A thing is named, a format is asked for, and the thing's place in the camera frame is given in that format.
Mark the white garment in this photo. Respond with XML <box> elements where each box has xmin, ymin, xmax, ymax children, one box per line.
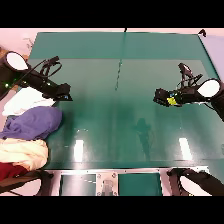
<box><xmin>2</xmin><ymin>86</ymin><xmax>57</xmax><ymax>117</ymax></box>

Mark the silver frame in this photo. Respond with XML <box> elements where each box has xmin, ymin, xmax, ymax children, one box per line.
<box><xmin>42</xmin><ymin>166</ymin><xmax>224</xmax><ymax>197</ymax></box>

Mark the red garment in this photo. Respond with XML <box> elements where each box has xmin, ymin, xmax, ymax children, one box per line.
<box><xmin>0</xmin><ymin>161</ymin><xmax>28</xmax><ymax>183</ymax></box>

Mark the black cable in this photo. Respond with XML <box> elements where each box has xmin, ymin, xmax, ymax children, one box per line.
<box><xmin>0</xmin><ymin>59</ymin><xmax>48</xmax><ymax>101</ymax></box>

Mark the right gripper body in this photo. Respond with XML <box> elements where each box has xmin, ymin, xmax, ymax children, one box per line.
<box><xmin>152</xmin><ymin>87</ymin><xmax>184</xmax><ymax>108</ymax></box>

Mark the cream garment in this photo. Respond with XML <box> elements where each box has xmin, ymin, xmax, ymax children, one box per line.
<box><xmin>0</xmin><ymin>137</ymin><xmax>50</xmax><ymax>172</ymax></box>

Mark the purple garment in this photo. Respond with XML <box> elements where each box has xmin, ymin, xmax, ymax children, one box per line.
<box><xmin>0</xmin><ymin>106</ymin><xmax>64</xmax><ymax>141</ymax></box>

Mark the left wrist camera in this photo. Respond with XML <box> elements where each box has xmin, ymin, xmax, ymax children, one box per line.
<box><xmin>39</xmin><ymin>55</ymin><xmax>63</xmax><ymax>78</ymax></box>

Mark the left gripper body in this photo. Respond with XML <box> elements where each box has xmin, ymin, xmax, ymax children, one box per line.
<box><xmin>53</xmin><ymin>82</ymin><xmax>73</xmax><ymax>102</ymax></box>

